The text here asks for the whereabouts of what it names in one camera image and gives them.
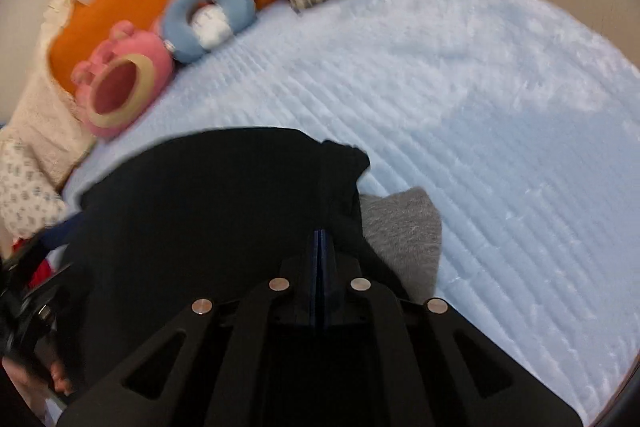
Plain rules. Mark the black jacket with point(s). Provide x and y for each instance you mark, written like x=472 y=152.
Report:
x=200 y=217

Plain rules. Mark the cream fuzzy blanket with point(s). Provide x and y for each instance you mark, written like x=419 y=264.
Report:
x=40 y=107

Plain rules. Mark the pink plush toy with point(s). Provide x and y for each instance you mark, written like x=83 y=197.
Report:
x=145 y=57

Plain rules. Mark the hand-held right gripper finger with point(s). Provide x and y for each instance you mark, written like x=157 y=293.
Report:
x=315 y=287
x=327 y=287

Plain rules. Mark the grey cloth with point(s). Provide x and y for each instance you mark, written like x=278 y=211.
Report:
x=400 y=237

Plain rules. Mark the blue plush neck pillow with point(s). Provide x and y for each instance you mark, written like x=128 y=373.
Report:
x=240 y=14

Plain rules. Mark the person's left hand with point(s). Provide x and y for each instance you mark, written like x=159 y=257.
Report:
x=55 y=382

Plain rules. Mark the light blue bed blanket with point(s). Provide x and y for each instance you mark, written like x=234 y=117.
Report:
x=475 y=132

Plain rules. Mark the red cloth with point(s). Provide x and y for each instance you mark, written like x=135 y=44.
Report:
x=42 y=269

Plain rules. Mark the navy blue cloth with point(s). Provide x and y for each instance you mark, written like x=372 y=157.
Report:
x=62 y=232

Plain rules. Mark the white floral quilt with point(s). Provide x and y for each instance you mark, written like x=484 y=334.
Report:
x=25 y=192

